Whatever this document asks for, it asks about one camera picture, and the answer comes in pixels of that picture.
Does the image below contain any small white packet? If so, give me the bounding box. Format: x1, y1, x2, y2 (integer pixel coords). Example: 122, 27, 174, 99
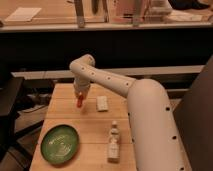
97, 96, 108, 112

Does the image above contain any dark panel board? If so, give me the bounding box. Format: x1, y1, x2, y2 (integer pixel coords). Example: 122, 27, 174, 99
174, 55, 213, 171

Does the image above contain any green ceramic plate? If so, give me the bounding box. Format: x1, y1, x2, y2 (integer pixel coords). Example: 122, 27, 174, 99
40, 124, 79, 165

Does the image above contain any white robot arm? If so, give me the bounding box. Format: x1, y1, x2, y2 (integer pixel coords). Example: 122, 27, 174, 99
69, 54, 186, 171

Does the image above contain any black chair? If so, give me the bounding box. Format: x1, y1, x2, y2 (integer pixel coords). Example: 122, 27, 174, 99
0, 77, 43, 161

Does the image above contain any white paper sheet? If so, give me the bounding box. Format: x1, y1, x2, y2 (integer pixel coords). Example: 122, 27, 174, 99
5, 7, 41, 22

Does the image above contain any clear glass bottle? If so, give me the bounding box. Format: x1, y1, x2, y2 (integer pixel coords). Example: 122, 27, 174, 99
107, 121, 120, 163

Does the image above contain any red orange pepper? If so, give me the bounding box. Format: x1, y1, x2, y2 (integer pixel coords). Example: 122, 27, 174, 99
77, 95, 83, 108

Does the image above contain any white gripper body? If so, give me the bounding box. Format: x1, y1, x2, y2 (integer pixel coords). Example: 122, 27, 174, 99
73, 78, 90, 98

